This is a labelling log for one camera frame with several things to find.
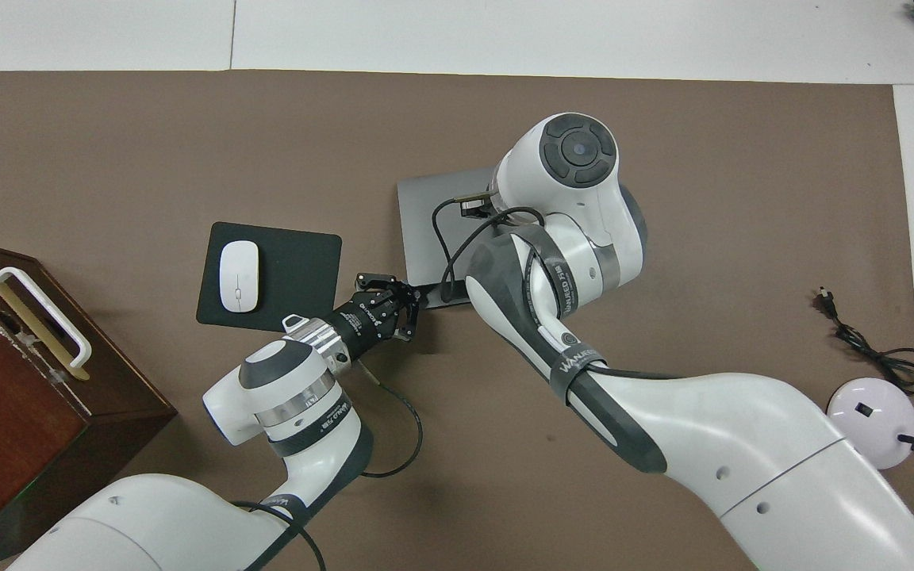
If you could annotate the brown table mat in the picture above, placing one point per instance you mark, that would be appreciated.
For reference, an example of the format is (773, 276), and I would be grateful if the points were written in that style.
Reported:
(187, 143)

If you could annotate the dark brown wooden box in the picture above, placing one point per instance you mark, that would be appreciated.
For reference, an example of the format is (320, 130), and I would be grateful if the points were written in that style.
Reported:
(13, 412)

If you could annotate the white desk lamp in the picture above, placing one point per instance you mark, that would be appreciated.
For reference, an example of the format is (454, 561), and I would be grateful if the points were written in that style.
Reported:
(869, 412)

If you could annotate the grey laptop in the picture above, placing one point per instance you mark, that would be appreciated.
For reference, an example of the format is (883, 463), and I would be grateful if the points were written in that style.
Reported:
(425, 238)

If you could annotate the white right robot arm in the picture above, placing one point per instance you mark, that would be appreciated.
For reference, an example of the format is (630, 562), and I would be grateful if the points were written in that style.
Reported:
(743, 444)

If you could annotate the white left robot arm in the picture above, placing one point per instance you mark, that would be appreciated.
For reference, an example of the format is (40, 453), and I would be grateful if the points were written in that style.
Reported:
(298, 412)

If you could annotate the black mouse pad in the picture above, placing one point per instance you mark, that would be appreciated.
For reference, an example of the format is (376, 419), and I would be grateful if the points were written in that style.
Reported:
(298, 270)

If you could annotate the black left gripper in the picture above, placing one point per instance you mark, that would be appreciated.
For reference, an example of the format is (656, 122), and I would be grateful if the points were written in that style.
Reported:
(366, 321)

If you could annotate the white computer mouse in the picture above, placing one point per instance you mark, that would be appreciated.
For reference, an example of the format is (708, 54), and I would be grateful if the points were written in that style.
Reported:
(239, 274)

